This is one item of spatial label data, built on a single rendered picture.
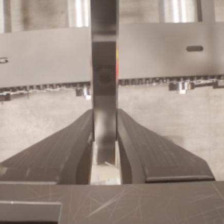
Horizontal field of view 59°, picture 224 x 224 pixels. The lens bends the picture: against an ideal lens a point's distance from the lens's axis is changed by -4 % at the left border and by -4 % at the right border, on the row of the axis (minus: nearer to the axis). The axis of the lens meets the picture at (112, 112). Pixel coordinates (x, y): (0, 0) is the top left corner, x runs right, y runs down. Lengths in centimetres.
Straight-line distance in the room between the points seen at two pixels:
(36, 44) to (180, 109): 136
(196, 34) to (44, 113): 134
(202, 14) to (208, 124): 103
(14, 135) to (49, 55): 136
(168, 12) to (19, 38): 45
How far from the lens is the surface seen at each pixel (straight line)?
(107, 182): 135
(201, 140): 170
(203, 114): 167
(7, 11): 76
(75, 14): 64
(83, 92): 61
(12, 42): 38
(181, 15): 67
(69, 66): 34
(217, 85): 79
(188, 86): 65
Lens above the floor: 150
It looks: 86 degrees down
